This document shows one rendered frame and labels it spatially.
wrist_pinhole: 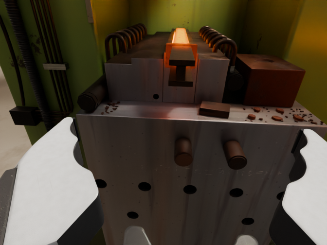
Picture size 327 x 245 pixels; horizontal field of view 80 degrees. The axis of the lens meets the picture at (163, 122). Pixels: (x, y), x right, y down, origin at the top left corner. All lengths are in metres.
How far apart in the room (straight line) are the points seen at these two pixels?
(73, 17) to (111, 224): 0.46
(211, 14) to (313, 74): 0.40
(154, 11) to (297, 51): 0.49
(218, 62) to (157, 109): 0.12
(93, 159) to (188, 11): 0.61
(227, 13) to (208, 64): 0.50
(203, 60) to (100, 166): 0.25
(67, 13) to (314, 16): 0.50
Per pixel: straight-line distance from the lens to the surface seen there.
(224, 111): 0.31
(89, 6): 0.49
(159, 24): 0.80
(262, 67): 0.36
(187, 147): 0.29
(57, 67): 0.54
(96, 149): 0.36
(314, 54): 0.55
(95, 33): 0.50
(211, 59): 0.33
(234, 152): 0.30
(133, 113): 0.32
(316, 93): 0.59
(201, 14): 0.80
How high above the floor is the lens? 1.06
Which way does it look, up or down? 30 degrees down
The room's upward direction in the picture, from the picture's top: 1 degrees clockwise
